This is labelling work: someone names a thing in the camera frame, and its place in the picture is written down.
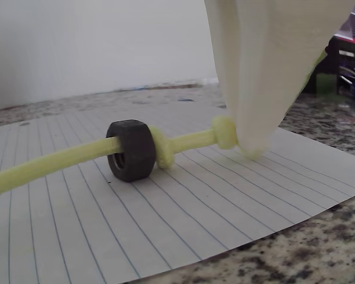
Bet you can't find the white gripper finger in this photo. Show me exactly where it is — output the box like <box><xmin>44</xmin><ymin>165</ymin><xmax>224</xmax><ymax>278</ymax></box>
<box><xmin>205</xmin><ymin>0</ymin><xmax>355</xmax><ymax>156</ymax></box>

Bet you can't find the black hex nut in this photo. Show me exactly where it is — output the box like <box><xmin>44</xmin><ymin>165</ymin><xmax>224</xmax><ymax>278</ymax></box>
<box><xmin>106</xmin><ymin>119</ymin><xmax>158</xmax><ymax>183</ymax></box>

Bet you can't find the yellow-green knotted rope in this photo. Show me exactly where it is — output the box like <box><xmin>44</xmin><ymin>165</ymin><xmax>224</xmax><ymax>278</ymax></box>
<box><xmin>0</xmin><ymin>115</ymin><xmax>266</xmax><ymax>199</ymax></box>

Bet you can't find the lined white paper sheet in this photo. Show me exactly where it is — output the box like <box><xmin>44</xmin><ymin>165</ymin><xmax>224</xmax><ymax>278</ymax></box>
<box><xmin>0</xmin><ymin>111</ymin><xmax>355</xmax><ymax>284</ymax></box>

